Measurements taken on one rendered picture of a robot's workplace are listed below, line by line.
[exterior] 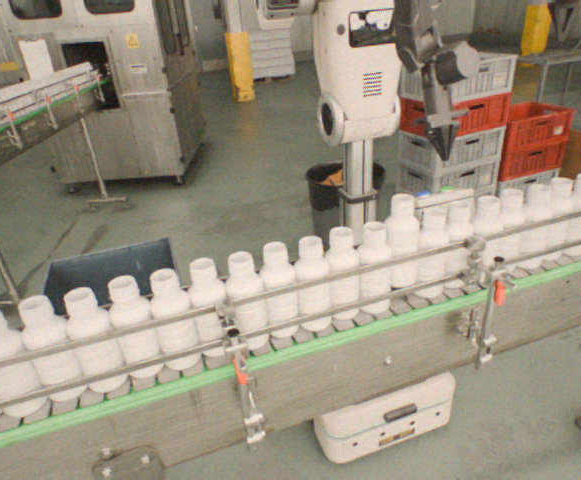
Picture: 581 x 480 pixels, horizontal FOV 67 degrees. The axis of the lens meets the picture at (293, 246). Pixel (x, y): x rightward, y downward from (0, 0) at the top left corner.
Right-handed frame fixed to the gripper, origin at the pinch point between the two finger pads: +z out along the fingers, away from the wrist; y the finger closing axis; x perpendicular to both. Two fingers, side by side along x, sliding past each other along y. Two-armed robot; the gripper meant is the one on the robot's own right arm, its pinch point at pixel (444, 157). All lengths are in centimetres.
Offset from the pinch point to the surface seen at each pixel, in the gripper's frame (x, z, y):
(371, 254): -18.3, 12.7, -29.5
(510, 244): -16.4, 18.0, 0.0
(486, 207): -18.5, 9.5, -6.1
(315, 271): -18.9, 12.9, -39.9
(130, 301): -18, 11, -68
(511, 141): 178, 6, 183
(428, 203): -3.5, 8.6, -7.9
